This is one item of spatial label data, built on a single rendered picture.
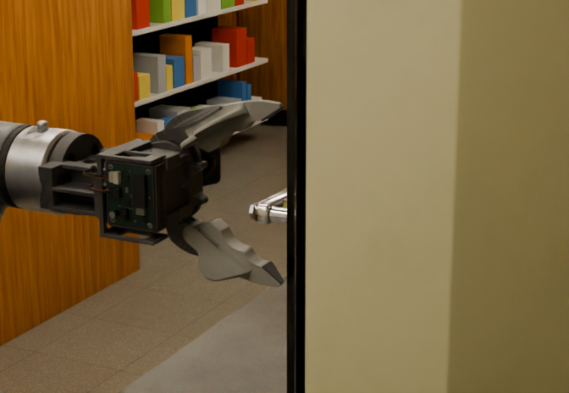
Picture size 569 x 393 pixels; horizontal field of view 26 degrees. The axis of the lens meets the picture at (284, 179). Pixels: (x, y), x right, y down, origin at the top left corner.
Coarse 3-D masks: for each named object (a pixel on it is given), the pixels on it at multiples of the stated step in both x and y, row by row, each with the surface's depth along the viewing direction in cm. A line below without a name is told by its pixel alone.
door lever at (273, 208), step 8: (280, 192) 98; (264, 200) 96; (272, 200) 96; (280, 200) 96; (256, 208) 95; (264, 208) 95; (272, 208) 95; (280, 208) 94; (256, 216) 95; (264, 216) 95; (272, 216) 95; (280, 216) 94
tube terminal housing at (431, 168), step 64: (320, 0) 83; (384, 0) 81; (448, 0) 79; (512, 0) 80; (320, 64) 84; (384, 64) 82; (448, 64) 80; (512, 64) 81; (320, 128) 86; (384, 128) 83; (448, 128) 81; (512, 128) 82; (320, 192) 87; (384, 192) 85; (448, 192) 82; (512, 192) 84; (320, 256) 88; (384, 256) 86; (448, 256) 84; (512, 256) 85; (320, 320) 89; (384, 320) 87; (448, 320) 85; (512, 320) 86; (320, 384) 91; (384, 384) 88; (448, 384) 86; (512, 384) 88
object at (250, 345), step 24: (240, 312) 146; (264, 312) 146; (216, 336) 139; (240, 336) 139; (264, 336) 139; (168, 360) 132; (192, 360) 132; (216, 360) 132; (240, 360) 132; (264, 360) 132; (144, 384) 127; (168, 384) 127; (192, 384) 127; (216, 384) 127; (240, 384) 127; (264, 384) 127
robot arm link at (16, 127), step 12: (0, 132) 107; (12, 132) 107; (0, 144) 106; (0, 156) 106; (0, 168) 106; (0, 180) 106; (0, 192) 107; (0, 204) 108; (12, 204) 108; (0, 216) 109
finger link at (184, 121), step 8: (192, 112) 102; (200, 112) 102; (208, 112) 102; (216, 112) 101; (176, 120) 103; (184, 120) 102; (192, 120) 102; (200, 120) 101; (168, 128) 103; (176, 128) 103; (184, 128) 102; (160, 136) 104; (168, 136) 103; (176, 136) 103; (184, 136) 102
